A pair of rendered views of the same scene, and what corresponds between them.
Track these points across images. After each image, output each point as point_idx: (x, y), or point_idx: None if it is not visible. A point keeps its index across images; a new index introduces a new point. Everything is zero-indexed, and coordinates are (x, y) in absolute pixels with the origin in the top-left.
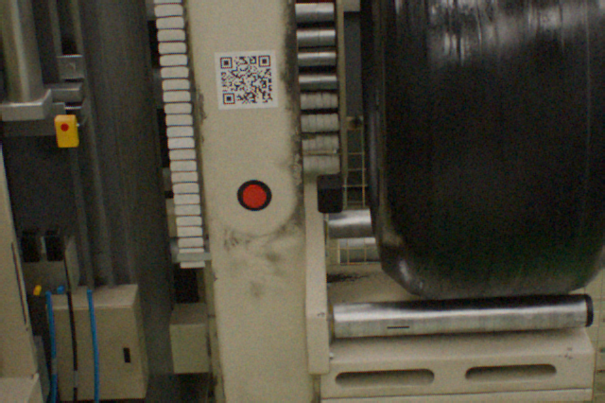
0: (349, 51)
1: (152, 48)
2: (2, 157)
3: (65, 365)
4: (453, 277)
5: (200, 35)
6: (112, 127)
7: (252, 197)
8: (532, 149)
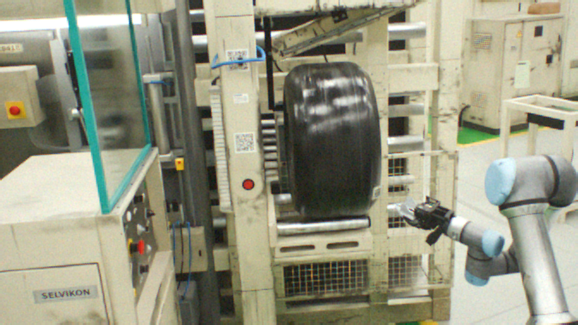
0: (280, 140)
1: None
2: None
3: (175, 258)
4: (319, 207)
5: (228, 127)
6: (193, 165)
7: (248, 185)
8: (342, 159)
